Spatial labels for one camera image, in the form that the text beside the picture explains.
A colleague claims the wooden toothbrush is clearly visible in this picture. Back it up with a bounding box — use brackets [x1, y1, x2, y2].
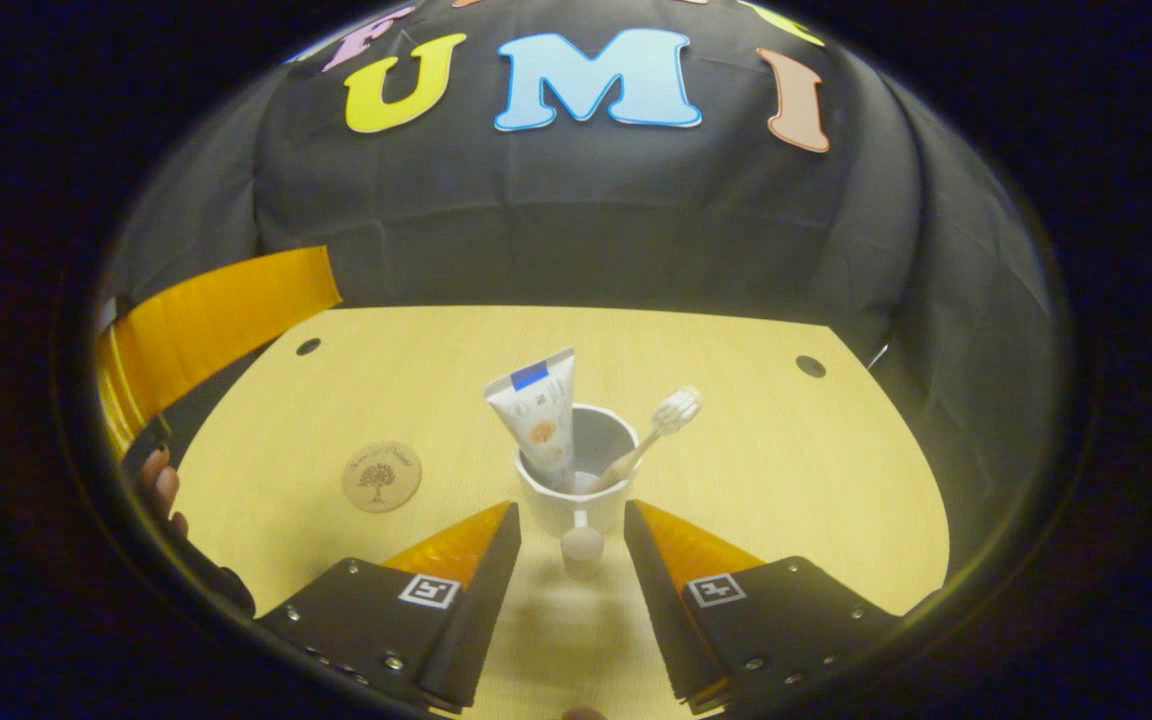
[591, 387, 703, 493]

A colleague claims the white cup with wooden handle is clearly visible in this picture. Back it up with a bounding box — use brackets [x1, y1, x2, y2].
[514, 403, 640, 581]

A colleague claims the round cork coaster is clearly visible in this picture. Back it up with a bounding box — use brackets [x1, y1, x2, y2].
[342, 441, 423, 514]

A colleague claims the white toothpaste tube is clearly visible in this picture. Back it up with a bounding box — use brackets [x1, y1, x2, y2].
[483, 347, 577, 491]

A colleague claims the light wooden desktop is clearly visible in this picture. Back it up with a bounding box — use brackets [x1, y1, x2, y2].
[176, 305, 950, 720]

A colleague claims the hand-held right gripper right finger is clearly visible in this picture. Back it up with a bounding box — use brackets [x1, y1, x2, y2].
[624, 500, 902, 713]

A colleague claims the black backdrop cloth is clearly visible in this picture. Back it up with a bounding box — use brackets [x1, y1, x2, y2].
[101, 0, 1067, 591]

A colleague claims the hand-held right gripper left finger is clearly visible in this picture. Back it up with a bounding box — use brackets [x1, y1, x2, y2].
[256, 500, 522, 713]

